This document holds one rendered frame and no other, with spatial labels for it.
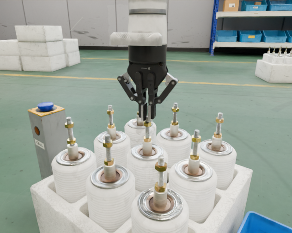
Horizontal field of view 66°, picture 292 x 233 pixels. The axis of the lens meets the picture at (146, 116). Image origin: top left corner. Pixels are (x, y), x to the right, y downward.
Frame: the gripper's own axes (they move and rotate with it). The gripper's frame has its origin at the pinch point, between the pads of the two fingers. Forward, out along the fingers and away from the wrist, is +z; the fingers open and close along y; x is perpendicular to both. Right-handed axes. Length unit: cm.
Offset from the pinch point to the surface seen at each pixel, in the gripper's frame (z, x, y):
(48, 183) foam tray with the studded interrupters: 17.0, 9.7, 21.3
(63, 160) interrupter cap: 9.6, 9.8, 15.6
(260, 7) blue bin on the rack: -51, -449, -62
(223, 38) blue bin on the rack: 2, -441, -6
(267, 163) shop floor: 35, -48, -36
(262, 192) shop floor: 35, -28, -32
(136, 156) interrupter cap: 9.7, 2.8, 1.5
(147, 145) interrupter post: 7.6, 1.0, -0.4
